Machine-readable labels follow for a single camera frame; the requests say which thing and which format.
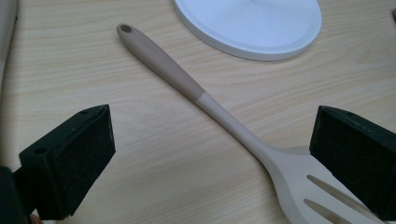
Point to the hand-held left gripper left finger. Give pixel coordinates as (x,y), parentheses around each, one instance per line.
(77,161)

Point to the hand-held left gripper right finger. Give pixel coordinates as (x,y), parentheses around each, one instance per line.
(358,158)

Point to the beige slotted spatula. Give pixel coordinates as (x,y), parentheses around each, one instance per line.
(174,74)

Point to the white utensil rack stand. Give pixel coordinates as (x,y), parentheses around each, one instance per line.
(249,25)

